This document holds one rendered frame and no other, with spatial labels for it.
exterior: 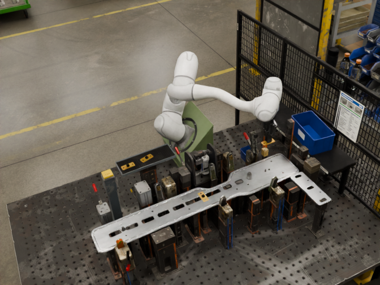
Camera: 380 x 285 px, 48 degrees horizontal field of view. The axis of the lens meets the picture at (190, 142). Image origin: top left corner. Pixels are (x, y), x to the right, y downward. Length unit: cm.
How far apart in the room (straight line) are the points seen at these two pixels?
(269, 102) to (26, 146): 337
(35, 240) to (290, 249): 167
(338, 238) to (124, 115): 310
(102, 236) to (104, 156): 216
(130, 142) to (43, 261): 216
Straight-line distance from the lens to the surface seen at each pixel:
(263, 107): 229
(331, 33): 472
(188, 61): 266
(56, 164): 472
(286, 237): 289
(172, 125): 312
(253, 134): 281
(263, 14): 540
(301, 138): 303
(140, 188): 262
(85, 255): 290
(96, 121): 517
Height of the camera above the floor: 296
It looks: 39 degrees down
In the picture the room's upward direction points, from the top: 4 degrees counter-clockwise
